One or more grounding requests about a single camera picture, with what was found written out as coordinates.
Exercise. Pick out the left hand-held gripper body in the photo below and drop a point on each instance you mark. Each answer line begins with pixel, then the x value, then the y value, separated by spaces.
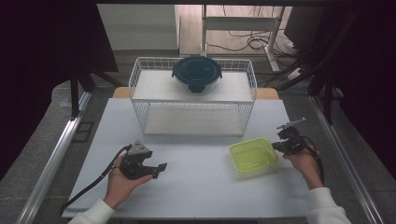
pixel 134 165

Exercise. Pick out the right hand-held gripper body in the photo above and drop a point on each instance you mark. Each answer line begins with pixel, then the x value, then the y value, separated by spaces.
pixel 292 141

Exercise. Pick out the green rectangular plastic container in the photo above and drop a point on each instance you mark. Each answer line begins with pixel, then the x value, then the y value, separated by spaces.
pixel 253 155

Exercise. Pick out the round dark blue lidded container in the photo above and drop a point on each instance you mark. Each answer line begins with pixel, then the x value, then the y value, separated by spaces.
pixel 196 71

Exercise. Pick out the person's left hand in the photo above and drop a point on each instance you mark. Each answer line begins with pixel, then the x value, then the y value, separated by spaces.
pixel 120 186

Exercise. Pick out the person's right hand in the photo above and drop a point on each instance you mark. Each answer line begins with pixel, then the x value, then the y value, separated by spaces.
pixel 306 168

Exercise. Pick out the black metal stand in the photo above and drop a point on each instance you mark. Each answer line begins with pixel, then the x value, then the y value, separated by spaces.
pixel 74 93
pixel 328 93

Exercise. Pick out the white power strip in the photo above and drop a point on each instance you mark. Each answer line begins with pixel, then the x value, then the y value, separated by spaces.
pixel 295 74

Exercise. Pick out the wooden table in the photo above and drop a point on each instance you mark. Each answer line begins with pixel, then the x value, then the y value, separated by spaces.
pixel 120 92

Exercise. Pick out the dark curtain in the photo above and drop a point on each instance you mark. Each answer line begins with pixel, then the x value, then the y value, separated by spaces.
pixel 370 77
pixel 37 62

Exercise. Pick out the dark box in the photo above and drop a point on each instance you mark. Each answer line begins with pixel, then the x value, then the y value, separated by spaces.
pixel 303 28

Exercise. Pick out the white cabinet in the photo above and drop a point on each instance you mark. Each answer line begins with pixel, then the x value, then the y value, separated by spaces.
pixel 140 28

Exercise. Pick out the aluminium rail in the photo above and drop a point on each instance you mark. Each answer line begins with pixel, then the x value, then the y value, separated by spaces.
pixel 348 161
pixel 51 165

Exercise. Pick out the black floor bracket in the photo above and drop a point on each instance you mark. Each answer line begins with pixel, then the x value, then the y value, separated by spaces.
pixel 83 132

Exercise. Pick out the white metal desk frame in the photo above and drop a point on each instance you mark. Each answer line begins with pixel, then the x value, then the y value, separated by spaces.
pixel 239 23

